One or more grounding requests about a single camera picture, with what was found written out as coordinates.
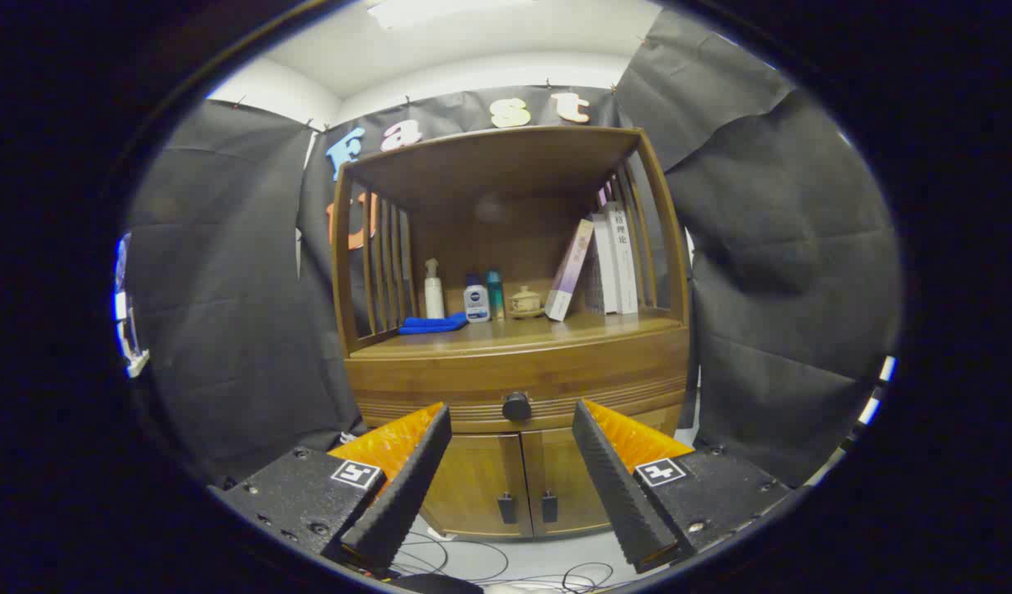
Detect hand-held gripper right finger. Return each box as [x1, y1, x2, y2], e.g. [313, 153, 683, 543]
[572, 399, 795, 574]

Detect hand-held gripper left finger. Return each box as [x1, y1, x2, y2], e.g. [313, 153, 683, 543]
[211, 402, 454, 572]

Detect wooden drawer with black knob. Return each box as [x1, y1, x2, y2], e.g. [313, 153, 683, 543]
[346, 328, 690, 435]

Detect wooden countertop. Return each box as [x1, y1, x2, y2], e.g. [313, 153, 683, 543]
[349, 309, 685, 358]

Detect wooden cabinet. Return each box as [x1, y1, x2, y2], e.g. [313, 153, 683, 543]
[330, 125, 693, 541]

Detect blue folded cloth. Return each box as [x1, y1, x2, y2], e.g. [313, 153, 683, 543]
[398, 312, 469, 336]

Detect white spray bottle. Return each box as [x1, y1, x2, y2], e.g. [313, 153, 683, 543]
[424, 258, 446, 320]

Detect white lotion bottle blue cap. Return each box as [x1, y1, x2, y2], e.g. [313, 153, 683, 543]
[464, 275, 492, 323]

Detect dark patterned book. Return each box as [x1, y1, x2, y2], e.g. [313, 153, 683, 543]
[584, 246, 605, 314]

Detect beige lidded teacup with saucer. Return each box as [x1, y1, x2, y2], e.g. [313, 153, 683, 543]
[506, 285, 545, 320]

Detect purple white book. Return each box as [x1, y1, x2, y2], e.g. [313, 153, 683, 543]
[544, 219, 596, 323]

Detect thin white book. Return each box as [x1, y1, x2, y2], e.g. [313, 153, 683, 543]
[592, 212, 620, 315]

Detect thick white book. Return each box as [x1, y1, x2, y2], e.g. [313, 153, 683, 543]
[606, 201, 639, 315]

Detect black floor cables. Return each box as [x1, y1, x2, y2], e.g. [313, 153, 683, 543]
[390, 528, 615, 593]

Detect white frame equipment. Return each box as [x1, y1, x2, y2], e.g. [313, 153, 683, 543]
[114, 233, 150, 379]

